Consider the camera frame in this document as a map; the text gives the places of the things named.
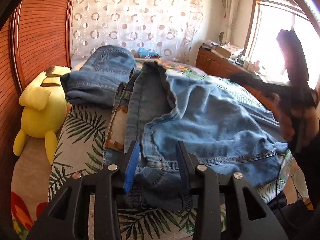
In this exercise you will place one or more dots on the patterned window drape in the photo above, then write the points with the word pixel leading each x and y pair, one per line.
pixel 231 15

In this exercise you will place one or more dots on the printed white paper bag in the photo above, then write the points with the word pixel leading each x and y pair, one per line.
pixel 235 47

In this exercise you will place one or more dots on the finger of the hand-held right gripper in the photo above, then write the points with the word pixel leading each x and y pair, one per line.
pixel 255 82

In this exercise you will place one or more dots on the long wooden cabinet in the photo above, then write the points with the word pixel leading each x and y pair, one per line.
pixel 215 65

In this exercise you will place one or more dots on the yellow plush toy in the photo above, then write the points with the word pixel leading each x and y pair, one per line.
pixel 41 105

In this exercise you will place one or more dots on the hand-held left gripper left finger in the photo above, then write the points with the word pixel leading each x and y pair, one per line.
pixel 131 167

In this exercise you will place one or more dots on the blue denim pants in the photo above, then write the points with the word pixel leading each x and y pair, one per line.
pixel 205 125

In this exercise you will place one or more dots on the blue plastic bag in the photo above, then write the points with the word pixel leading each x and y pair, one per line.
pixel 147 52

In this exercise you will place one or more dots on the circle patterned sheer curtain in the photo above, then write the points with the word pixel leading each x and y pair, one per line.
pixel 130 22

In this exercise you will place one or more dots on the leaf print bed sheet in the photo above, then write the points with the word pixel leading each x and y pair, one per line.
pixel 80 140

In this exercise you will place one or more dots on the wooden louvered wardrobe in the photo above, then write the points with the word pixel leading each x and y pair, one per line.
pixel 37 42

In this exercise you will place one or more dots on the cardboard box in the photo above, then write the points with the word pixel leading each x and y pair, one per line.
pixel 225 52

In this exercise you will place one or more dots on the person's right hand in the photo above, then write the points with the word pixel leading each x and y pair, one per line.
pixel 290 120

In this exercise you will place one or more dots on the wooden framed window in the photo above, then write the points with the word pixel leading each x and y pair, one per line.
pixel 270 37

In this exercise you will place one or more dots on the floral blanket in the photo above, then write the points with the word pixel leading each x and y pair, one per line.
pixel 185 68

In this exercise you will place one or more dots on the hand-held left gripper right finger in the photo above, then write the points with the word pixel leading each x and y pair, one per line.
pixel 183 165

